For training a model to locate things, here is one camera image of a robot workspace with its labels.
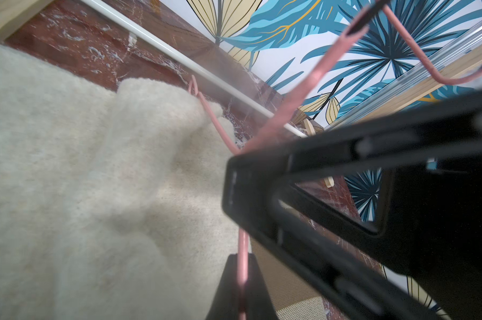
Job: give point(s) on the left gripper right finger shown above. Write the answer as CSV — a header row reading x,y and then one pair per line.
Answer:
x,y
382,218

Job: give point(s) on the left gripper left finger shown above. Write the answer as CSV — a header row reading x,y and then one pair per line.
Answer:
x,y
230,302

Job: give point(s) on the brown plaid scarf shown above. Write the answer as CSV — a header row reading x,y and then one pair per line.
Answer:
x,y
290,295

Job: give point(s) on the beige wool scarf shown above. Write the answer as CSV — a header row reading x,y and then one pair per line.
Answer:
x,y
110,201

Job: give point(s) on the pink wire hanger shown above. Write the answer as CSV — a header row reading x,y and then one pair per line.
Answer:
x,y
354,32

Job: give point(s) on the right aluminium frame post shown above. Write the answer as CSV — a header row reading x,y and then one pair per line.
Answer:
x,y
457,59

